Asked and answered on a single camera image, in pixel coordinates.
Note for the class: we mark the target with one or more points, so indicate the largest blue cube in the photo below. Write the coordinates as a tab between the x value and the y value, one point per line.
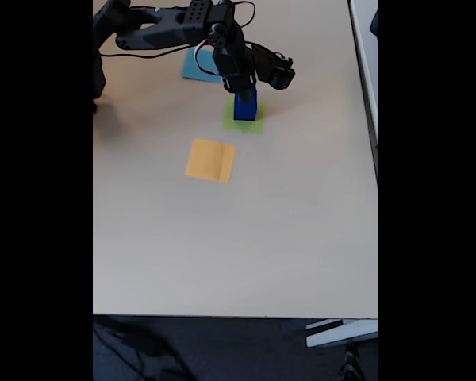
244	113

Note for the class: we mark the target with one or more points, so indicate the green paper square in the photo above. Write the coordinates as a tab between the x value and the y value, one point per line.
258	126

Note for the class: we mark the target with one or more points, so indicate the blue paper square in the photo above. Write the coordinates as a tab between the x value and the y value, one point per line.
190	69

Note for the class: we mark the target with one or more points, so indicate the orange paper square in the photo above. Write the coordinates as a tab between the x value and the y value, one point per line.
206	160

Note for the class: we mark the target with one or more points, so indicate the dark blue object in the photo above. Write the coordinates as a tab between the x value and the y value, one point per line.
375	21

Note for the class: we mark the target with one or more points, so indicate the white table foot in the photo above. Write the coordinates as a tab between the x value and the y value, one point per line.
341	335

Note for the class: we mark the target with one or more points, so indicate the black camera box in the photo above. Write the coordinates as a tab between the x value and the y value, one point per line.
275	67

